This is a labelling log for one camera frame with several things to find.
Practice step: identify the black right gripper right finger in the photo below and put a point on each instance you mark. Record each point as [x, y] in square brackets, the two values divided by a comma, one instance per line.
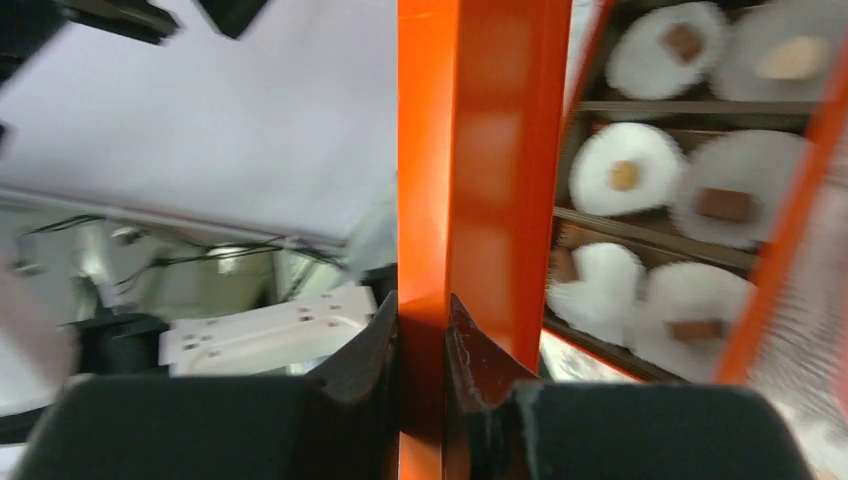
[504, 422]

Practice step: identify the brown square chocolate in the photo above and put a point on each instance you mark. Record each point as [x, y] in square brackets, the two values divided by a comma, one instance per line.
[683, 42]

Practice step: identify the orange chocolate box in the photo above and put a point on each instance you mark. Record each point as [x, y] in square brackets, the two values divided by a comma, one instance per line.
[696, 136]

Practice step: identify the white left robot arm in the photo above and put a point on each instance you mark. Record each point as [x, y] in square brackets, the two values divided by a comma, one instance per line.
[284, 337]

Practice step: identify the white heart chocolate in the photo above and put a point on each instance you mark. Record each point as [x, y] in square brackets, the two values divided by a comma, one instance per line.
[799, 58]

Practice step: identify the caramel round chocolate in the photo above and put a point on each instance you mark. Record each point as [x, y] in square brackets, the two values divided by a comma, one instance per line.
[624, 175]

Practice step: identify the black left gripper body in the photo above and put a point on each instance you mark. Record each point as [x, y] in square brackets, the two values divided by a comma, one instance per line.
[27, 26]

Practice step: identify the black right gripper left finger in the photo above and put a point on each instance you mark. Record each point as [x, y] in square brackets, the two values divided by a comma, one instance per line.
[339, 421]

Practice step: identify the white paper cup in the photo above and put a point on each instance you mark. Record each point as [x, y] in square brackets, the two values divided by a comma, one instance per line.
[594, 287]
[661, 160]
[762, 163]
[641, 69]
[758, 32]
[685, 317]

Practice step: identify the orange box lid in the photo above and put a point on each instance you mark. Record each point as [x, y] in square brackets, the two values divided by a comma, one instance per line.
[480, 97]

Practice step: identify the dark brown chocolate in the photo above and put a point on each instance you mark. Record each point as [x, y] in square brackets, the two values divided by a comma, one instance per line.
[726, 205]

